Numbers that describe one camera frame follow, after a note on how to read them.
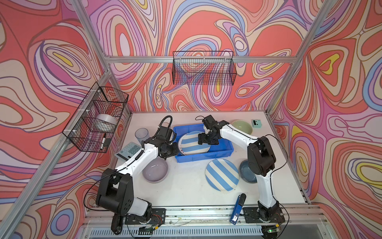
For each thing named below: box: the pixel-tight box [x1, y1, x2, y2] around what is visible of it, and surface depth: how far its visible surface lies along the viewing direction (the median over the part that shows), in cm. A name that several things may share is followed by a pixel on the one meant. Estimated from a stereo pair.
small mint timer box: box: [251, 119, 263, 128], surface depth 112 cm
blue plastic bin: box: [173, 123, 234, 163], surface depth 95 cm
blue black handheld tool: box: [229, 193, 247, 226], surface depth 75 cm
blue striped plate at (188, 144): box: [178, 130, 211, 156], surface depth 98 cm
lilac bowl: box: [142, 156, 169, 183], surface depth 88 cm
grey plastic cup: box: [134, 127, 150, 145], surface depth 94 cm
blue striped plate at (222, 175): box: [204, 158, 240, 192], surface depth 88 cm
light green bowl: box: [231, 119, 253, 135], surface depth 108 cm
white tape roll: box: [92, 113, 118, 133], surface depth 73 cm
